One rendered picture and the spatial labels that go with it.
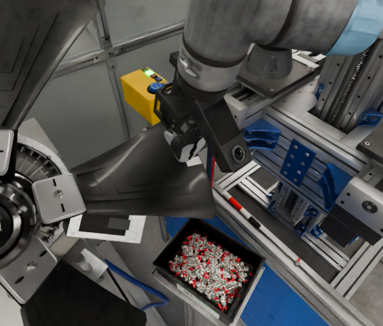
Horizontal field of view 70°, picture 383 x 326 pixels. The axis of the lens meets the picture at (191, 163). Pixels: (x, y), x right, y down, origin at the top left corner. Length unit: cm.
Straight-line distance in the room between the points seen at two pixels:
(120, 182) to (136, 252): 123
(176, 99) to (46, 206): 25
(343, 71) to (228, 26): 70
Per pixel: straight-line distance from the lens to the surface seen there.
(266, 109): 98
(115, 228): 60
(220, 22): 28
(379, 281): 189
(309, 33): 31
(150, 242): 170
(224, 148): 37
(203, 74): 32
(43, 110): 125
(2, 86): 47
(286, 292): 89
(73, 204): 47
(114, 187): 47
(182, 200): 49
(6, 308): 77
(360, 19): 33
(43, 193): 49
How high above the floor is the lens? 152
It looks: 49 degrees down
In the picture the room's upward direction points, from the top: straight up
